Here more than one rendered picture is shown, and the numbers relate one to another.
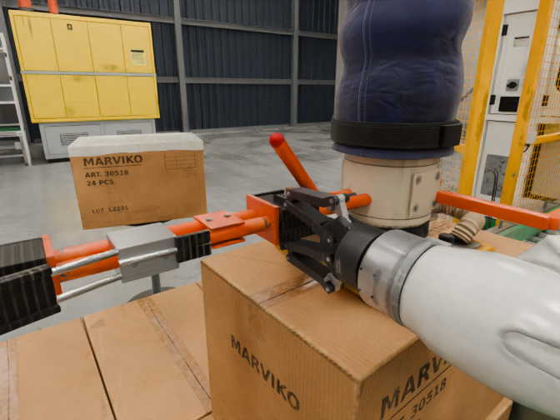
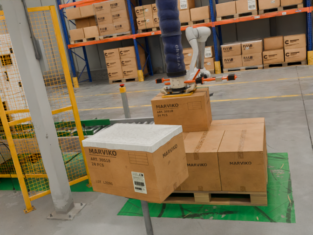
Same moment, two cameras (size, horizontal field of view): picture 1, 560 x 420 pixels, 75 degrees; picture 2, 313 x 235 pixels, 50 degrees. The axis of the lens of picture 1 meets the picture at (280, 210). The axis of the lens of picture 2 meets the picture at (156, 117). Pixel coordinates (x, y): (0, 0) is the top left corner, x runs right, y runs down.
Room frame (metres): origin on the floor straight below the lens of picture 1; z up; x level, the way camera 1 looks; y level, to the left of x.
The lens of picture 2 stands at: (3.02, 2.73, 1.71)
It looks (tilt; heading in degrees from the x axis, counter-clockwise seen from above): 15 degrees down; 236
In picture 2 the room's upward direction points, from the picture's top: 9 degrees counter-clockwise
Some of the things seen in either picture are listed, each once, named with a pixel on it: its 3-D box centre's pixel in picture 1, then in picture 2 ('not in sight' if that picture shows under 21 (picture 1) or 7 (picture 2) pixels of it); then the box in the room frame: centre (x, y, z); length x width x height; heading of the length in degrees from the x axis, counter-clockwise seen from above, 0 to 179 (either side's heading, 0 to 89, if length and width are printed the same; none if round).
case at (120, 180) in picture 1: (142, 176); (136, 159); (1.92, 0.74, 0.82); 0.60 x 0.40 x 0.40; 111
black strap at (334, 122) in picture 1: (393, 129); (176, 72); (0.68, -0.21, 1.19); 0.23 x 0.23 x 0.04
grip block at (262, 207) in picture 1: (282, 213); (199, 80); (0.54, 0.00, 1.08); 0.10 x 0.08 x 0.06; 35
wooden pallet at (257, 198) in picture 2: not in sight; (209, 174); (0.75, 0.21, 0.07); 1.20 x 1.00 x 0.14; 126
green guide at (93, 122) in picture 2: not in sight; (61, 123); (1.56, -1.90, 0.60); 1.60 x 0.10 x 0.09; 126
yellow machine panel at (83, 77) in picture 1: (93, 92); not in sight; (7.39, 3.61, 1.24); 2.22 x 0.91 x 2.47; 123
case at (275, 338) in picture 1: (370, 335); (182, 110); (0.68, -0.20, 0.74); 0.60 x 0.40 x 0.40; 128
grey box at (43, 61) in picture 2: not in sight; (35, 56); (2.06, -0.58, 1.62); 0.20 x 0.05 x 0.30; 126
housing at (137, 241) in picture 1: (142, 250); (219, 79); (0.42, 0.17, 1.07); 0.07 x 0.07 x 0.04; 35
